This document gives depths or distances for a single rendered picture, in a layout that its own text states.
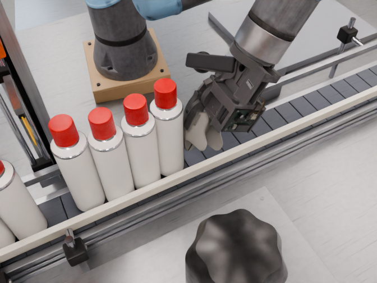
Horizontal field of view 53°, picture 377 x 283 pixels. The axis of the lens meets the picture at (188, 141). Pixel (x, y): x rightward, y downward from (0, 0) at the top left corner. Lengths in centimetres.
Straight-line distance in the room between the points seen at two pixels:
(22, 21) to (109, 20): 47
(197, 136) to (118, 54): 31
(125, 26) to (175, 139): 30
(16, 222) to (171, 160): 26
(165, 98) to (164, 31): 56
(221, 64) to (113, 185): 25
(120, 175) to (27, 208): 14
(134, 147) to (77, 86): 42
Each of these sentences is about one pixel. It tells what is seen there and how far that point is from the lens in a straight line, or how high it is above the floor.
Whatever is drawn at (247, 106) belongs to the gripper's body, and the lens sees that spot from 57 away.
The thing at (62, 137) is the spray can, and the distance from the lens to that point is 53.
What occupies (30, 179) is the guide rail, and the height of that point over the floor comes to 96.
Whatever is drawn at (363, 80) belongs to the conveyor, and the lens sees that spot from 95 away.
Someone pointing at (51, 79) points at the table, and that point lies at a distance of 100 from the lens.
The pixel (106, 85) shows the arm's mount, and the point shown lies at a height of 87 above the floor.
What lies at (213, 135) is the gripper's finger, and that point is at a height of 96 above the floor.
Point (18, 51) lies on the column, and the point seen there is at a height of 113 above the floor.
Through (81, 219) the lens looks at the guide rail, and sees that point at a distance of 64.
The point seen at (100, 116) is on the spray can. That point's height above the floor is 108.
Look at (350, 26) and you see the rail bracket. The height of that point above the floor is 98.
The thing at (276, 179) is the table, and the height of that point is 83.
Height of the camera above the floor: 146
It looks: 51 degrees down
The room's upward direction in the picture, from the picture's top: straight up
